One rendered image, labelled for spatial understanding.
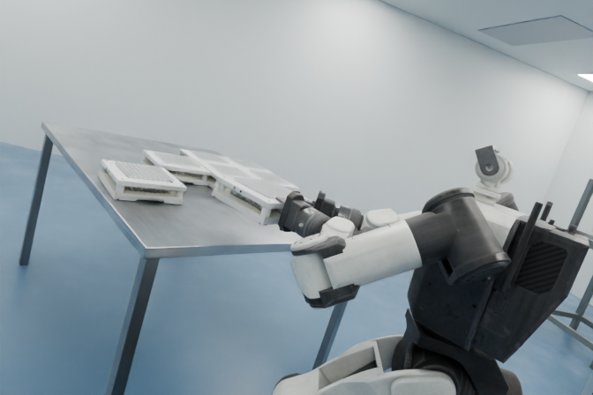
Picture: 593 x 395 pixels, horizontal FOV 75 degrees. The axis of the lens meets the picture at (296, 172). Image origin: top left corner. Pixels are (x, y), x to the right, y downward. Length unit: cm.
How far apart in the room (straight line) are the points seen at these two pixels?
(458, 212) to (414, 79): 488
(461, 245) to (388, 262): 12
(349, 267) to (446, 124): 527
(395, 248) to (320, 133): 443
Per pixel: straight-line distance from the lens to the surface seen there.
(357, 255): 70
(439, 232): 72
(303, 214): 106
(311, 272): 75
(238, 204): 121
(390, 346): 114
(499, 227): 85
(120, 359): 134
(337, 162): 523
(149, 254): 113
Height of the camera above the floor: 129
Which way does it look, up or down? 9 degrees down
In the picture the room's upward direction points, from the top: 18 degrees clockwise
